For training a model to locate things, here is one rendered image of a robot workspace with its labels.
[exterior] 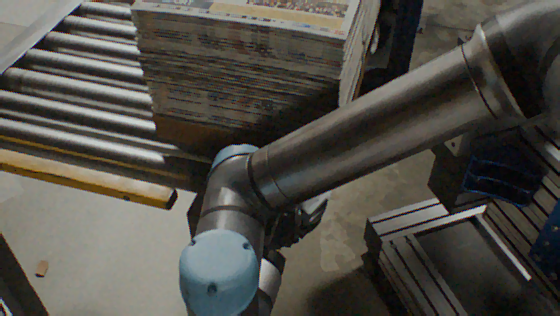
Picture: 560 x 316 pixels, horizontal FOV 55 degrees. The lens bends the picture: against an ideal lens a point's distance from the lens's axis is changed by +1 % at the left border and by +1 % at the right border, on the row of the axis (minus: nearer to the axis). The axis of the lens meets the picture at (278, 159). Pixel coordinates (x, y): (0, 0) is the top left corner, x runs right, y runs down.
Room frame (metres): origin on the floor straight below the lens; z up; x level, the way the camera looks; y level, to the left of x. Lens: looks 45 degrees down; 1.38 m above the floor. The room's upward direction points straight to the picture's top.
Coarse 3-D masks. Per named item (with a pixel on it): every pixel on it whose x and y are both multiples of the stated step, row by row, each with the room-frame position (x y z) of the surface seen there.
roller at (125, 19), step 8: (80, 8) 1.05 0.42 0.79; (88, 8) 1.05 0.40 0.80; (96, 8) 1.05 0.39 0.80; (104, 8) 1.04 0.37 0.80; (112, 8) 1.04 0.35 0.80; (120, 8) 1.04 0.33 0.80; (128, 8) 1.04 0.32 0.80; (80, 16) 1.04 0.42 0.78; (88, 16) 1.04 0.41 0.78; (96, 16) 1.03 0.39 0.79; (104, 16) 1.03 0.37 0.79; (112, 16) 1.02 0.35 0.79; (120, 16) 1.02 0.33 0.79; (128, 16) 1.02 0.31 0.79; (128, 24) 1.01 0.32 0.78
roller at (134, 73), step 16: (32, 64) 0.85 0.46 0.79; (48, 64) 0.85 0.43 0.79; (64, 64) 0.84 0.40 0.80; (80, 64) 0.84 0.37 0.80; (96, 64) 0.84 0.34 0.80; (112, 64) 0.84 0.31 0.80; (80, 80) 0.82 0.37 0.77; (96, 80) 0.81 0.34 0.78; (112, 80) 0.81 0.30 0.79; (128, 80) 0.80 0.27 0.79; (144, 80) 0.79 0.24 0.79
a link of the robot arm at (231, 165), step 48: (528, 0) 0.41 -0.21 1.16; (480, 48) 0.39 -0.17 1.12; (528, 48) 0.37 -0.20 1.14; (384, 96) 0.40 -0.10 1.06; (432, 96) 0.38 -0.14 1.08; (480, 96) 0.37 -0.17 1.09; (528, 96) 0.35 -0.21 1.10; (288, 144) 0.41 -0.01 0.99; (336, 144) 0.39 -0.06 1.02; (384, 144) 0.37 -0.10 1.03; (432, 144) 0.37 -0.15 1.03; (240, 192) 0.39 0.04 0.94; (288, 192) 0.38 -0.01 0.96
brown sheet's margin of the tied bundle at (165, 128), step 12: (156, 120) 0.62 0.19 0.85; (168, 120) 0.62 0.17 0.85; (156, 132) 0.63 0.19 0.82; (168, 132) 0.62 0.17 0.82; (180, 132) 0.61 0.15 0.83; (192, 132) 0.61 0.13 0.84; (204, 132) 0.60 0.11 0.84; (216, 132) 0.60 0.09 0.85; (228, 132) 0.59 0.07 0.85; (204, 144) 0.60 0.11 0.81; (216, 144) 0.60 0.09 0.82; (228, 144) 0.59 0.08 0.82; (240, 144) 0.59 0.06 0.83; (252, 144) 0.58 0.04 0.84; (264, 144) 0.58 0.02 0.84
